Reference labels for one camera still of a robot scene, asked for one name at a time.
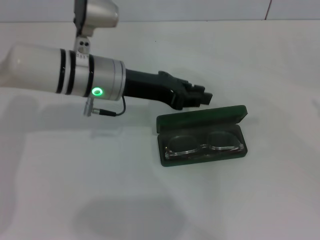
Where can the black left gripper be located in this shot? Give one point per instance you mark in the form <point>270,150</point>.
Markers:
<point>150,85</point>

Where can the green glasses case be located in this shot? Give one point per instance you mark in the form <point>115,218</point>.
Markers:
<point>200,117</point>

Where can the clear plastic glasses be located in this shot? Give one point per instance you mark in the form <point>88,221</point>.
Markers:
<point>180,145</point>

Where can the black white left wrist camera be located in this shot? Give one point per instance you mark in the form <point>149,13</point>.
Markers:
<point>97,15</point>

